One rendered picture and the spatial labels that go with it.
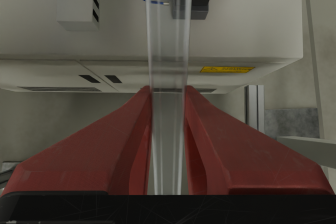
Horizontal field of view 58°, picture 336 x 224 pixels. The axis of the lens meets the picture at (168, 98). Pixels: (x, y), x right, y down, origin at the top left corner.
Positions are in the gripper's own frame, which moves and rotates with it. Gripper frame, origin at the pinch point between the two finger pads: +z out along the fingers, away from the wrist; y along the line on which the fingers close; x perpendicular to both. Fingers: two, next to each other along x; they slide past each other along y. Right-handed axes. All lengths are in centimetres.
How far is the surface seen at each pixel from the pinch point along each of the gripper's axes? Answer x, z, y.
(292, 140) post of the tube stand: 57, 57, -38
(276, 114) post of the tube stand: 59, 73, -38
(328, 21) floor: 34, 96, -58
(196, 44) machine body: 12.6, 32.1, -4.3
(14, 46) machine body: 12.6, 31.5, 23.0
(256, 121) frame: 42, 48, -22
